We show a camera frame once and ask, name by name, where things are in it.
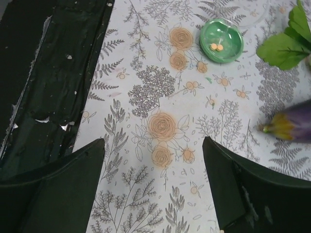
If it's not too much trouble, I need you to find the green round pill container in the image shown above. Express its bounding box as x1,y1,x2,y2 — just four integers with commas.
199,18,244,64

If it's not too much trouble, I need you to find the floral patterned table mat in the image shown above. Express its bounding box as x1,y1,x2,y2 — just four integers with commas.
74,0,311,233

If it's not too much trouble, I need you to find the yellow pill in container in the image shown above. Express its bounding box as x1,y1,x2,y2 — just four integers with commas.
210,43,217,50

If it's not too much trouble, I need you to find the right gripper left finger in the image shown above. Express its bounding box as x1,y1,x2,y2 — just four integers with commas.
0,138,105,233

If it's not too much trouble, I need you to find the purple eggplant toy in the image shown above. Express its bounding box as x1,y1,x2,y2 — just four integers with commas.
260,100,311,143

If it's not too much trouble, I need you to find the clear round container lid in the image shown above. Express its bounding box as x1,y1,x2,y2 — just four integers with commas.
226,0,271,29

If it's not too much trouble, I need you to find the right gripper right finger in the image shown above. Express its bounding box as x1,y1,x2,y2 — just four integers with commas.
203,137,311,233

